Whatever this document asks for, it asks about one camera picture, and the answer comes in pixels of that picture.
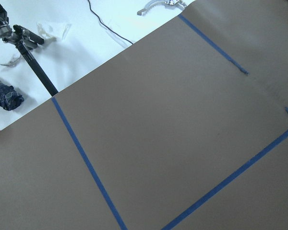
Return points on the white reacher grabber tool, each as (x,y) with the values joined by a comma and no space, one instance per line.
(153,3)

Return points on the crumpled clear plastic wrap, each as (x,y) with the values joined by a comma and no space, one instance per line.
(53,30)

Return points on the blue tape grid lines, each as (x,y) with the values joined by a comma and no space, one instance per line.
(178,137)

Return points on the black camera tripod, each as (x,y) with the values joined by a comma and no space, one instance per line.
(25,41)

